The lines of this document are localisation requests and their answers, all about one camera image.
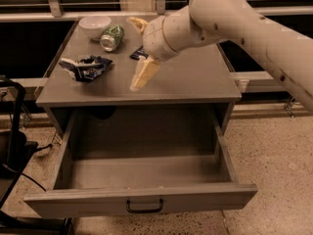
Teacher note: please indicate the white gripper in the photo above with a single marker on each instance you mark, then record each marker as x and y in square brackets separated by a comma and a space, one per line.
[156, 39]

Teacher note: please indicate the blue chip bag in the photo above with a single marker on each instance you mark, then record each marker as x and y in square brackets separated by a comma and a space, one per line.
[85, 70]

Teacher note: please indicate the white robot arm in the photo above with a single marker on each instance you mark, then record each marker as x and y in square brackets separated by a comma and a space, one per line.
[284, 53]

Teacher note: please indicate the open grey top drawer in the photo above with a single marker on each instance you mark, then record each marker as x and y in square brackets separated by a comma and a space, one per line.
[142, 154]

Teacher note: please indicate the dark blue candy bar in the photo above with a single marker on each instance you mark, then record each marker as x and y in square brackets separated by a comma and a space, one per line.
[140, 52]

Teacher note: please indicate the green soda can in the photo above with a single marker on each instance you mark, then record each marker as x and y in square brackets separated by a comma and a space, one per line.
[112, 37]

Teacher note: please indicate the white bowl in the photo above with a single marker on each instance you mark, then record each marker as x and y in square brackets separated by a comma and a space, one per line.
[94, 26]

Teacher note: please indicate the grey cabinet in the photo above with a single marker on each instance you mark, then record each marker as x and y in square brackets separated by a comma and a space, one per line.
[196, 75]

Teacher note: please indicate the metal window railing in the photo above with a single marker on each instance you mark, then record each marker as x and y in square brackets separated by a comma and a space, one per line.
[98, 10]

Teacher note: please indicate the black chair frame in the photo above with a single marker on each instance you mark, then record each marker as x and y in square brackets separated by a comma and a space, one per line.
[15, 154]

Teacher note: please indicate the black drawer handle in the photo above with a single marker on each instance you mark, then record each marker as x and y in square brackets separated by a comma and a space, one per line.
[141, 208]

